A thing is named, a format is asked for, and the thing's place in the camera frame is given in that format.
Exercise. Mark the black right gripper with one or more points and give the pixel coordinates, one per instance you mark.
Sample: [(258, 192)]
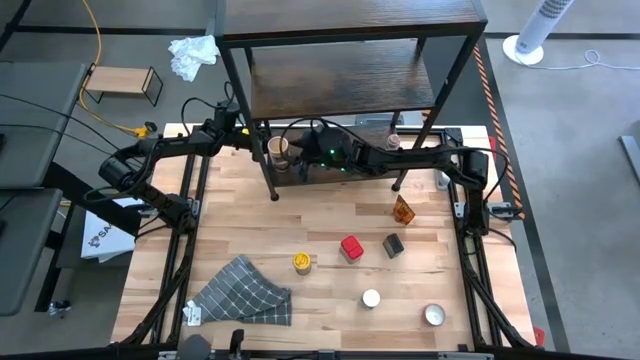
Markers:
[(332, 157)]

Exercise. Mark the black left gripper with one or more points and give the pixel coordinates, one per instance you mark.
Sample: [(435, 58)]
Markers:
[(220, 140)]

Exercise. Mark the gold lid spice jar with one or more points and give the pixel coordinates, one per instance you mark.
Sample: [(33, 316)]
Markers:
[(277, 146)]

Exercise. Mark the dark wood black-frame shelf unit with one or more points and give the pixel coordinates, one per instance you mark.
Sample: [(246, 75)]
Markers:
[(345, 75)]

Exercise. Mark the yellow lid spice bottle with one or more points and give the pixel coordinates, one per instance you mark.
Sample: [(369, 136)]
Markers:
[(301, 260)]

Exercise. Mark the red lid spice container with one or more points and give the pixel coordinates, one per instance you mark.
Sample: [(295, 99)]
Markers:
[(352, 247)]

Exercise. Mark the dark green spice tin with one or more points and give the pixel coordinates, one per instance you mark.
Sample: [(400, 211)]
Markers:
[(393, 245)]

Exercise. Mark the white lid spice jar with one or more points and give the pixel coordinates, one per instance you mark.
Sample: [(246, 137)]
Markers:
[(370, 298)]

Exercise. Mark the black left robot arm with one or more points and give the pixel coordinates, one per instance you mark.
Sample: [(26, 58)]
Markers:
[(165, 145)]

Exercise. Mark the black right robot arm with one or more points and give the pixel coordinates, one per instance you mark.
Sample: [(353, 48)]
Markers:
[(425, 157)]

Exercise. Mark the crumpled white paper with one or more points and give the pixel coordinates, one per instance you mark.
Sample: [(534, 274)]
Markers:
[(192, 55)]

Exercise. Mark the yellow plug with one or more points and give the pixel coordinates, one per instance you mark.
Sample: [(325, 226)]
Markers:
[(142, 132)]

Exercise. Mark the orange black hazard strip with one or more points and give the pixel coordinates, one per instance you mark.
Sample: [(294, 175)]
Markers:
[(427, 116), (487, 90)]

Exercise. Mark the grey checked cloth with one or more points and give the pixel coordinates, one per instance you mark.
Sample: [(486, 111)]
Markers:
[(240, 292)]

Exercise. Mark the white printed box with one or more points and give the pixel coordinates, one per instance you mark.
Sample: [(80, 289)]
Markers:
[(107, 240)]

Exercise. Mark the red clamp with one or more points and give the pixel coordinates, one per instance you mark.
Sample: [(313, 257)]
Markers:
[(492, 142), (538, 335)]

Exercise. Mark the small round candle tin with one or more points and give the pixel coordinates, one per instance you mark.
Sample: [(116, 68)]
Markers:
[(434, 314)]

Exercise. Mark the grey folding table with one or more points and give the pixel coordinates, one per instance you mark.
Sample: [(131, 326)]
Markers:
[(25, 250), (35, 125)]

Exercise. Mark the silver caster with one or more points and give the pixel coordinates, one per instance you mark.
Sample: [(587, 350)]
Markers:
[(57, 309)]

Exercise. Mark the white tower fan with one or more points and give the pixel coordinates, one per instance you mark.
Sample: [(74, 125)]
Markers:
[(540, 20)]

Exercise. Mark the grey metal bar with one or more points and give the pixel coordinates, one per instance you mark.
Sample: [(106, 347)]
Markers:
[(631, 155)]

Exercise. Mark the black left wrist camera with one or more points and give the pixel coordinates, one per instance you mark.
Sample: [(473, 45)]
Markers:
[(227, 117)]

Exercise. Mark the black table leg frame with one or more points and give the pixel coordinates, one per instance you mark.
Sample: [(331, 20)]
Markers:
[(75, 192)]

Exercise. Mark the silver bracket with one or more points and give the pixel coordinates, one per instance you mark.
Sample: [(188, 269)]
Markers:
[(465, 356), (169, 355)]

